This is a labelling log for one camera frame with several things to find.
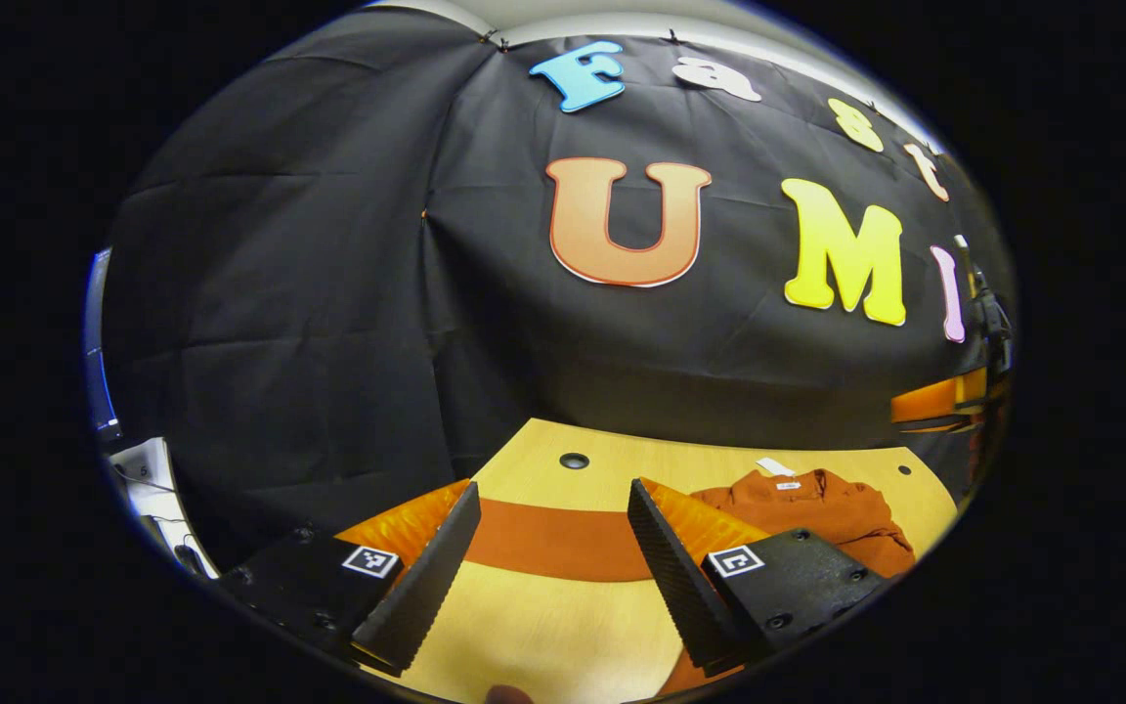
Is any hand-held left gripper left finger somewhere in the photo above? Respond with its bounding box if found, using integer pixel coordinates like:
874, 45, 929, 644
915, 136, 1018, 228
216, 481, 483, 679

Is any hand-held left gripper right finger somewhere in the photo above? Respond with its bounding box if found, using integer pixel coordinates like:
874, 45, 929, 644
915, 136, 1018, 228
626, 477, 891, 679

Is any orange jacket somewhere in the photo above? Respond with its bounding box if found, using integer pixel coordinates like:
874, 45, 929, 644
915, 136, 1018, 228
463, 467, 918, 699

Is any dark monitor screen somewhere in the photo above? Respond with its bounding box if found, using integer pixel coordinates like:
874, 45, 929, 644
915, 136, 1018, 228
84, 247, 124, 446

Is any row of small black clips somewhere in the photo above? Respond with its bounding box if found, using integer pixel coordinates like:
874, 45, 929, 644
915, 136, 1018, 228
477, 27, 945, 157

